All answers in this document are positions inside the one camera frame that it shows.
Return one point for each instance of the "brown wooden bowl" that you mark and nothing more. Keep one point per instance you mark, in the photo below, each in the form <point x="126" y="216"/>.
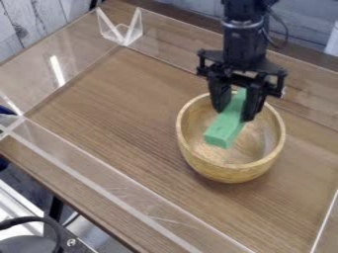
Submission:
<point x="252" y="154"/>

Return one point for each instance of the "clear acrylic corner bracket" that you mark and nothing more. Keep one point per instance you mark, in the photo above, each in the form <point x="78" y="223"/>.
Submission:
<point x="120" y="34"/>

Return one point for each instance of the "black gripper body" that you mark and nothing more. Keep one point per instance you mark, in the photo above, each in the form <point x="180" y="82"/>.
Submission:
<point x="240" y="60"/>

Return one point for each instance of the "clear acrylic tray wall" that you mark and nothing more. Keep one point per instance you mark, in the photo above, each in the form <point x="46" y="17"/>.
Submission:
<point x="93" y="136"/>

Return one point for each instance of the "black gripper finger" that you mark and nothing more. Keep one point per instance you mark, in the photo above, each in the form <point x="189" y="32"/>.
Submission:
<point x="219" y="89"/>
<point x="255" y="100"/>

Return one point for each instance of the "black metal table leg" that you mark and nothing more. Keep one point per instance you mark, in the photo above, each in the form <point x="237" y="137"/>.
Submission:
<point x="56" y="209"/>

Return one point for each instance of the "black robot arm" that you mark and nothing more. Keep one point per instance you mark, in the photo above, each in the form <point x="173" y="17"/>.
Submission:
<point x="241" y="10"/>

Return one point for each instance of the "green rectangular block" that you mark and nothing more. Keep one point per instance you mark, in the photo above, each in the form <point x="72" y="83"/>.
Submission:
<point x="227" y="125"/>

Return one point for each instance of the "blue object at edge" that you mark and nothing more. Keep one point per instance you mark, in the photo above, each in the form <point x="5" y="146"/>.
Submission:
<point x="6" y="111"/>

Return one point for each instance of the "metal bracket with screw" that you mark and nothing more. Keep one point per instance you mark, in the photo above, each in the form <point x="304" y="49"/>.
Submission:
<point x="70" y="244"/>

